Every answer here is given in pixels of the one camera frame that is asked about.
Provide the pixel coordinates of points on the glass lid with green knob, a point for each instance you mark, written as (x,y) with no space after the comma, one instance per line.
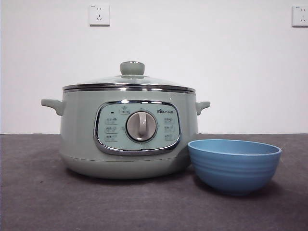
(132,68)

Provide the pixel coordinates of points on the blue ribbed bowl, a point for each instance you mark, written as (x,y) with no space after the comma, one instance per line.
(233,168)

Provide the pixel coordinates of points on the white wall power socket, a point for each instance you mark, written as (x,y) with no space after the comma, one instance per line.
(300,15)
(99,15)

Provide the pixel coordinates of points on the pale green electric steamer pot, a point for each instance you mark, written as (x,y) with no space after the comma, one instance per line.
(79,134)

